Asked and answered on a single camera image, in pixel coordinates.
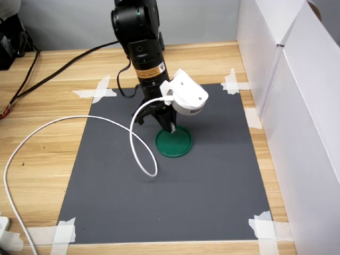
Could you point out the small white plastic terminal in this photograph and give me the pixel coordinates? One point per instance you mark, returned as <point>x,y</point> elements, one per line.
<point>173,128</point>

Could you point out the round green lid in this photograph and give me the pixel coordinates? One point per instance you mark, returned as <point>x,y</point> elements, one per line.
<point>175,146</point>

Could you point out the white masking tape piece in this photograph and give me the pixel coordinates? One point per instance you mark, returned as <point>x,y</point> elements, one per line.
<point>232,85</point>
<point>252,118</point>
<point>101,91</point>
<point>62,233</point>
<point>265,228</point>

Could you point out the dark grey mat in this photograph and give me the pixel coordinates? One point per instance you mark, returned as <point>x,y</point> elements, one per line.
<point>159,199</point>

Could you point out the white partition box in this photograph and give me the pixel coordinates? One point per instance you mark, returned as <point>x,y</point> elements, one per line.
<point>313,132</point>
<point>255,40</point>

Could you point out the black box-shaped device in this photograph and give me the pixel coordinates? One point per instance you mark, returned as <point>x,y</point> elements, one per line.
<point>13,45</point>

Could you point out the pale grey rounded object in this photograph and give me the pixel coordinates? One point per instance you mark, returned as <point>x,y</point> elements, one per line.
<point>9,8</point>

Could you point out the brown cardboard roll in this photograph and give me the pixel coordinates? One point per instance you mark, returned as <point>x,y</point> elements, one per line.
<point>316,9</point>

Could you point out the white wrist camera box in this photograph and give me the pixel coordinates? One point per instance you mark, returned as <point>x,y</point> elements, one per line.
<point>188,98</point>

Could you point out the small white bracket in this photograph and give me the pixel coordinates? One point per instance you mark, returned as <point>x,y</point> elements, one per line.
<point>4,223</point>

